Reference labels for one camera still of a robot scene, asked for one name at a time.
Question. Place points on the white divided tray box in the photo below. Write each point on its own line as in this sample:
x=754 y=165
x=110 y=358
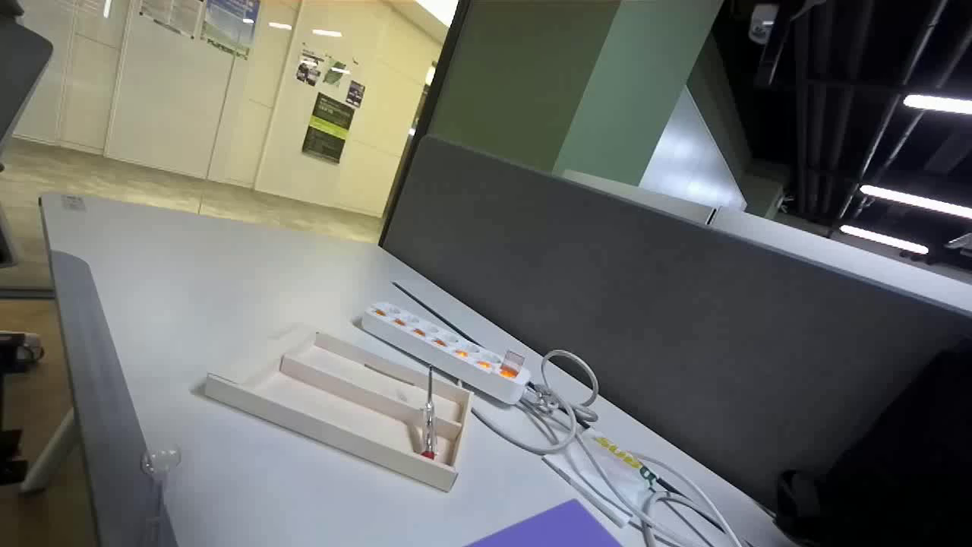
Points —
x=303 y=413

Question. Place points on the white power strip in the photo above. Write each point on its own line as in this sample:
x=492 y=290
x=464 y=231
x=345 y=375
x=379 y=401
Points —
x=434 y=345

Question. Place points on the gray desk partition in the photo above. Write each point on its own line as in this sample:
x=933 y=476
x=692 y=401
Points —
x=656 y=322

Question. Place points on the green pillar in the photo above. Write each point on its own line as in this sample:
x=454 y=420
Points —
x=565 y=81

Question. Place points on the yellow green labelled plug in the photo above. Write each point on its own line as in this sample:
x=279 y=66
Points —
x=626 y=459

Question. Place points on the purple sheet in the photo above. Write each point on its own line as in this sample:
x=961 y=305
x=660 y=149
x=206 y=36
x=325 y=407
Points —
x=555 y=529

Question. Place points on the small clear plastic clamp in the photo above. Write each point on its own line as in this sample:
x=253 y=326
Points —
x=160 y=459

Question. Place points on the long ceiling light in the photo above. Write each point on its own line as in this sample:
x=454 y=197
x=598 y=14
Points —
x=937 y=105
x=880 y=241
x=911 y=200

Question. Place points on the white table leg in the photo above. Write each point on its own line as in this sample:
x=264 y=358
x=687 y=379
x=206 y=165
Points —
x=49 y=449

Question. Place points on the black chair base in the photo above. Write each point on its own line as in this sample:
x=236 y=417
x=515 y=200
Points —
x=16 y=354

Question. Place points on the black monitor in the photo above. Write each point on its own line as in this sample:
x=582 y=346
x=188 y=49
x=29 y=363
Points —
x=20 y=70

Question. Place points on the green black wall poster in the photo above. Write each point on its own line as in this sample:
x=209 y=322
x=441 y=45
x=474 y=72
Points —
x=330 y=124

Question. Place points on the small photo wall notice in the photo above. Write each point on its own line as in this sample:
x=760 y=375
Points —
x=307 y=66

